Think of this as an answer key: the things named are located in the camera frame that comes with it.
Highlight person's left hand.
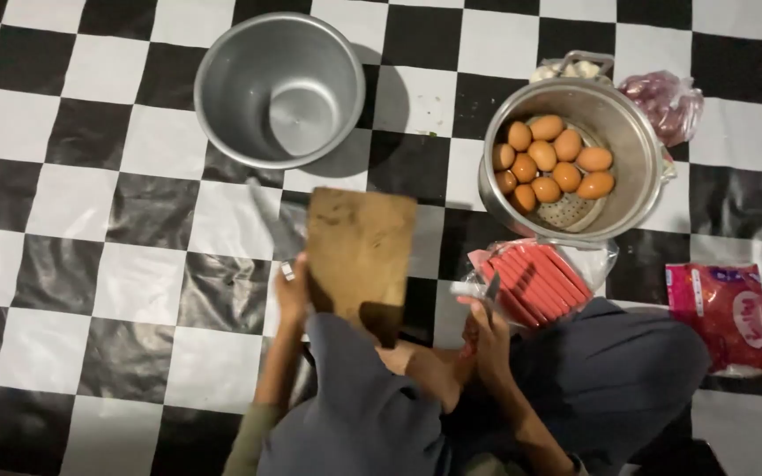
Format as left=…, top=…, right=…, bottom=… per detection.
left=273, top=251, right=314, bottom=327

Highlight person's right hand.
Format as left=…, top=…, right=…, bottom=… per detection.
left=458, top=296, right=514, bottom=392

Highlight small kitchen knife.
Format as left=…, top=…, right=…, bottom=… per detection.
left=483, top=271, right=503, bottom=326

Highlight wooden cutting board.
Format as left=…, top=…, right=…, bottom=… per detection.
left=306, top=186, right=419, bottom=350

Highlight clear pack of red sausages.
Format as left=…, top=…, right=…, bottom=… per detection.
left=450, top=237, right=620, bottom=330

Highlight person's bare foot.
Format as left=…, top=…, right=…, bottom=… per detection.
left=375, top=342, right=476, bottom=415

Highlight perforated aluminium steamer plate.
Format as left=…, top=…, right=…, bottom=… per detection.
left=525, top=118, right=611, bottom=234

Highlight person's grey trousers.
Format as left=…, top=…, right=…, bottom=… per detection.
left=255, top=296, right=713, bottom=476

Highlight empty aluminium pot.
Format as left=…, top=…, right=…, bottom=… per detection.
left=194, top=12, right=366, bottom=170

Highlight black white checkered floor mat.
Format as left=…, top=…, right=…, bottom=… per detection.
left=0, top=0, right=762, bottom=476

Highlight heap of brown eggs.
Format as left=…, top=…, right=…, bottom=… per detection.
left=492, top=114, right=616, bottom=215

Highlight red snack packet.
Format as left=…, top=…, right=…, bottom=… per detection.
left=665, top=262, right=762, bottom=378

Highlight clear bag of garlic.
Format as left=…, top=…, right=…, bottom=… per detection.
left=529, top=58, right=604, bottom=84

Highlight clear bag of shallots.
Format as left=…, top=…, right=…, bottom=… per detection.
left=618, top=70, right=705, bottom=148

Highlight steel knife with dark handle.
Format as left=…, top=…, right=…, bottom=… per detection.
left=246, top=176, right=307, bottom=263

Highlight aluminium steamer pot with handles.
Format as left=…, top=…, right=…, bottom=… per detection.
left=478, top=51, right=667, bottom=249

